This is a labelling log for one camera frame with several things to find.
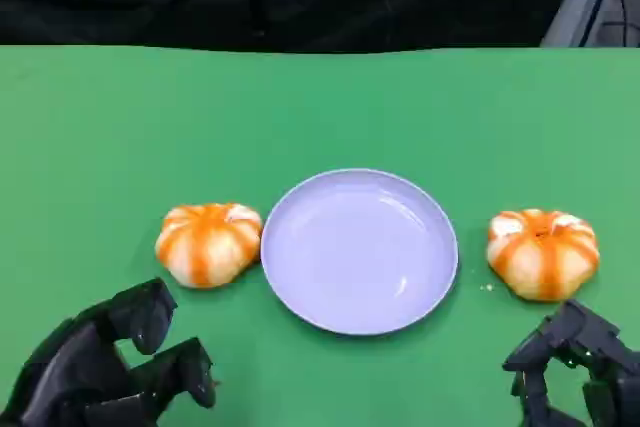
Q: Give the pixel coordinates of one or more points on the lilac plate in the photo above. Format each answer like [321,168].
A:
[350,257]

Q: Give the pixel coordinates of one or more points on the orange white toy bread roll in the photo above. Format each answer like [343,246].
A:
[205,247]
[542,259]

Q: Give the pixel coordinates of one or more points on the green table cloth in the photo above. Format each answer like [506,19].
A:
[150,122]

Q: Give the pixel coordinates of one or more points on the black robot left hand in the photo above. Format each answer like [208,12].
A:
[75,367]

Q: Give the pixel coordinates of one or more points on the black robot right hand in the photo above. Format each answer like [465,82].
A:
[575,327]

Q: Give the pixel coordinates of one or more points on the small bread crumb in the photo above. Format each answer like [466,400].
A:
[486,287]

